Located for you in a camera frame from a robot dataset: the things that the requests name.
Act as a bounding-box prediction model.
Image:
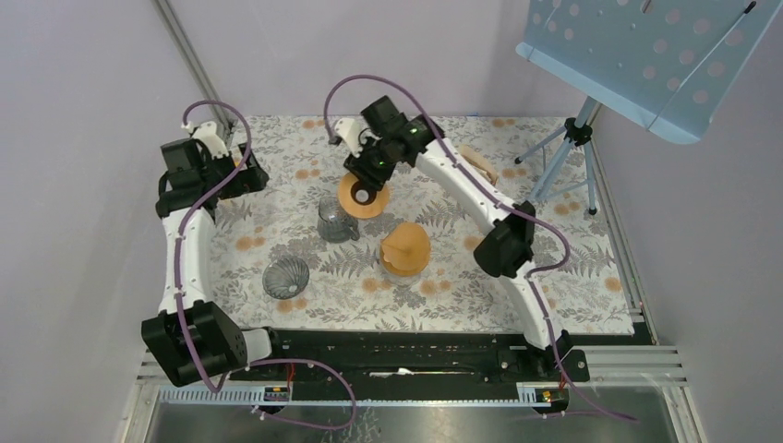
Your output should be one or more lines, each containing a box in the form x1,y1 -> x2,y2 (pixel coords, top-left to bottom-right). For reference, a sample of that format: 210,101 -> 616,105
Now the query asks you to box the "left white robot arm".
141,137 -> 287,391

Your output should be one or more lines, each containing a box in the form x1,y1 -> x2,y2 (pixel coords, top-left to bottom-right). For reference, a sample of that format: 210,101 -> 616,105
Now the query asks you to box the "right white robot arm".
327,96 -> 567,380

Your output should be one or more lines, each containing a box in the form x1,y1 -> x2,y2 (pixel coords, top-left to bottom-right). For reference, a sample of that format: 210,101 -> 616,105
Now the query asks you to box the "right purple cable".
322,74 -> 641,425

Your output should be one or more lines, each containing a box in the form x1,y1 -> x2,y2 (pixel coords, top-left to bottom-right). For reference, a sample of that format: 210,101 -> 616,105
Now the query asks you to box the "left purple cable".
173,100 -> 359,432

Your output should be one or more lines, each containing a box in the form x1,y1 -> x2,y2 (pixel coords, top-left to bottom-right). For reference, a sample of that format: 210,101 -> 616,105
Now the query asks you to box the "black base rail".
229,328 -> 656,403

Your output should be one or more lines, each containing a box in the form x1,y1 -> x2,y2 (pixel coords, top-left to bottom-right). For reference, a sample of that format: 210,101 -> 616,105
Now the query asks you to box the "floral tablecloth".
211,116 -> 633,335

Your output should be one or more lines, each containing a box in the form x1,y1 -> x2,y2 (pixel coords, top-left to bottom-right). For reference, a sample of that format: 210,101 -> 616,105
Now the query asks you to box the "blue perforated stand tray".
516,0 -> 782,145

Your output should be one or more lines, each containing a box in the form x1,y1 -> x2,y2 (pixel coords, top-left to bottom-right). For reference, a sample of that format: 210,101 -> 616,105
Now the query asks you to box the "grey glass pitcher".
317,197 -> 360,244

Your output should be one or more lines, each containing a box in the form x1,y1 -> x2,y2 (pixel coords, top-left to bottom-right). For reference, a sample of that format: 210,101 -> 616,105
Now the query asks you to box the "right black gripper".
343,133 -> 397,193

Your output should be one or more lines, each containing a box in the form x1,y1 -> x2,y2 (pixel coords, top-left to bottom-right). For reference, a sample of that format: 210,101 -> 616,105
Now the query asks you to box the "brown paper coffee filter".
380,222 -> 431,268

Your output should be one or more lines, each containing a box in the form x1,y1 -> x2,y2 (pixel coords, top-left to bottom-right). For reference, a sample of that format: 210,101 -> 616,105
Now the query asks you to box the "purple cable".
173,100 -> 359,432
322,74 -> 641,425

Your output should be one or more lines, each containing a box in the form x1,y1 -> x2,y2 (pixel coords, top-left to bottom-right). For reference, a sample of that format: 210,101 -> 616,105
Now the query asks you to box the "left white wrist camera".
181,121 -> 229,158

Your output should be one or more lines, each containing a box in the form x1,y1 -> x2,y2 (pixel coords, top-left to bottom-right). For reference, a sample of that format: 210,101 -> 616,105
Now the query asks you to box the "orange coffee filter box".
458,145 -> 500,186

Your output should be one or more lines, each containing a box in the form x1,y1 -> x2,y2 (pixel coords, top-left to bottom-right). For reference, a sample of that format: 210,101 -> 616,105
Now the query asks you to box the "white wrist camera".
330,117 -> 363,158
181,121 -> 229,158

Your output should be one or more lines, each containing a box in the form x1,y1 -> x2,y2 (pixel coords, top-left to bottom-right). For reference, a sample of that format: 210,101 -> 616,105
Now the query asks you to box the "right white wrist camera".
330,117 -> 363,158

